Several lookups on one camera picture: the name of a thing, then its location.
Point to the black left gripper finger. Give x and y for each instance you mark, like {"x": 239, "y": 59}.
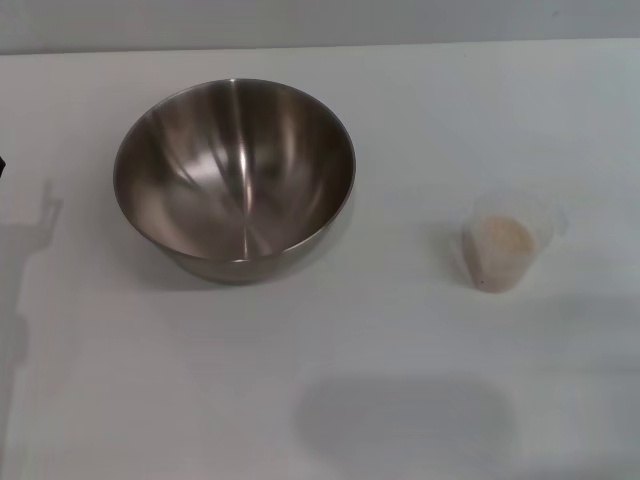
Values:
{"x": 2, "y": 166}

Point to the stainless steel mixing bowl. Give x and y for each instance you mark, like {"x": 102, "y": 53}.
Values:
{"x": 235, "y": 170}

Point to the clear plastic measuring cup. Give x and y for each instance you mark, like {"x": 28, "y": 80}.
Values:
{"x": 472, "y": 250}

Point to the white rice grains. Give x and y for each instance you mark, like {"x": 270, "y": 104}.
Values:
{"x": 505, "y": 237}

